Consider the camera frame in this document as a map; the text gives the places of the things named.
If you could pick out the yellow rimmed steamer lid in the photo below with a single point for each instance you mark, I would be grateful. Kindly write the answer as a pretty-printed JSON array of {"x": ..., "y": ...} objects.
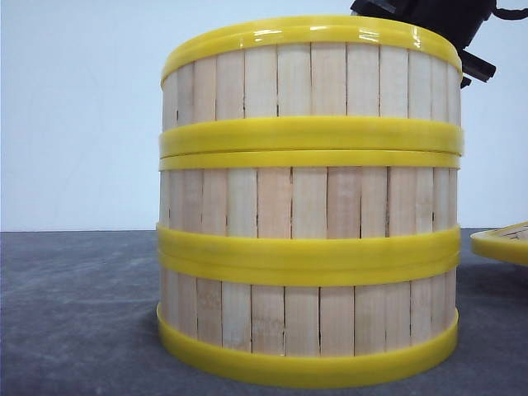
[{"x": 507, "y": 244}]

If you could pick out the bamboo steamer basket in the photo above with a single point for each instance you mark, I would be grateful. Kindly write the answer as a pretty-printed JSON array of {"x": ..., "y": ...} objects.
[
  {"x": 299, "y": 222},
  {"x": 312, "y": 91},
  {"x": 308, "y": 337}
]

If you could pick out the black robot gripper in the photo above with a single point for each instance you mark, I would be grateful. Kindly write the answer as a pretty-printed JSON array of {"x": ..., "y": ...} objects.
[{"x": 456, "y": 20}]

